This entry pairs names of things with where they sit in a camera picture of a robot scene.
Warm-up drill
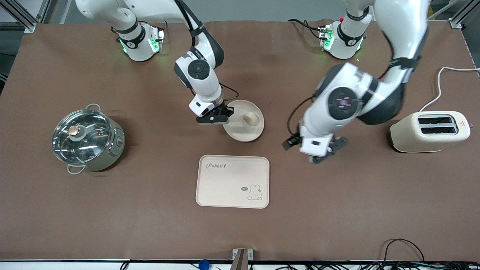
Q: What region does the round cream plate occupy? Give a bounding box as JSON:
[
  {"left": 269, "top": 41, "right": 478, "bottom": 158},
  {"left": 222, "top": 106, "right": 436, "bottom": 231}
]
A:
[{"left": 222, "top": 99, "right": 265, "bottom": 142}]

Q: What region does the cream rabbit print tray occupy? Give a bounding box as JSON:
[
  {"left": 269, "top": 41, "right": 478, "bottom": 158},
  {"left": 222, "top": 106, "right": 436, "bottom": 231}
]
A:
[{"left": 195, "top": 154, "right": 270, "bottom": 209}]

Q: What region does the cream two-slot toaster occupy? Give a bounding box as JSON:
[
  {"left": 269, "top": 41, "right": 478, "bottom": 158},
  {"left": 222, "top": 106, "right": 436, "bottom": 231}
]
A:
[{"left": 390, "top": 111, "right": 474, "bottom": 153}]

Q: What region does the glass pot lid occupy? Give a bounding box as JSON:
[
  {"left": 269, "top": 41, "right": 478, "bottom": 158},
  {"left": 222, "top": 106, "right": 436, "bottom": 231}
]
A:
[{"left": 52, "top": 109, "right": 114, "bottom": 164}]

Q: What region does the brown table cover cloth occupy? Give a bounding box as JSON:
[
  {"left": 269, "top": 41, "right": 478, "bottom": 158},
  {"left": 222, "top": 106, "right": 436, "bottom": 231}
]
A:
[{"left": 0, "top": 21, "right": 480, "bottom": 261}]

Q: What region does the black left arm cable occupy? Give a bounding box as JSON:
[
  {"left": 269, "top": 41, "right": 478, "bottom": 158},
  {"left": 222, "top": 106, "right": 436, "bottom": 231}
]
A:
[{"left": 286, "top": 96, "right": 315, "bottom": 138}]

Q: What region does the steel pot with handles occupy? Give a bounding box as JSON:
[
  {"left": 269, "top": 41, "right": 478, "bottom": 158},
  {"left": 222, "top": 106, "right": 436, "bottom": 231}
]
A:
[{"left": 52, "top": 103, "right": 126, "bottom": 175}]

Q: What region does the black looped floor cable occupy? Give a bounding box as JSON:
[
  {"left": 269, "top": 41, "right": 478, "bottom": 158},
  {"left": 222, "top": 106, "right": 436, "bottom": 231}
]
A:
[{"left": 382, "top": 238, "right": 426, "bottom": 263}]

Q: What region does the white toaster power cable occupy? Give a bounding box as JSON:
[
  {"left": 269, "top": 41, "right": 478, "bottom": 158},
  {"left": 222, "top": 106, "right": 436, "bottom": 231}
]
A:
[{"left": 419, "top": 67, "right": 480, "bottom": 112}]

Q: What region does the metal table edge bracket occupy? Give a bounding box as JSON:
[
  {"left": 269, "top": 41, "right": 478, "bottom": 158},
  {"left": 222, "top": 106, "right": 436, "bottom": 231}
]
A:
[{"left": 230, "top": 249, "right": 254, "bottom": 270}]

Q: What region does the aluminium frame post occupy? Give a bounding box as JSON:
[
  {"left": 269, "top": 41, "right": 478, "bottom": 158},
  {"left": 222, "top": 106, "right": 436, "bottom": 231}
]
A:
[
  {"left": 0, "top": 0, "right": 51, "bottom": 33},
  {"left": 427, "top": 0, "right": 474, "bottom": 29}
]

